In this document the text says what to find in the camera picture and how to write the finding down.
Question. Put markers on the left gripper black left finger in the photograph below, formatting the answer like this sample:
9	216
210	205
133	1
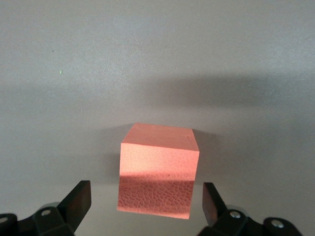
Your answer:
71	211

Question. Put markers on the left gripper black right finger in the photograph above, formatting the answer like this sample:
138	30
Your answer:
216	211

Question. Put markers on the table cover sheet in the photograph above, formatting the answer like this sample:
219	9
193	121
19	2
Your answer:
172	61

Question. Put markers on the orange foam cube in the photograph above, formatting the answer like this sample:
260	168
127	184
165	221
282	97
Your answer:
157	167

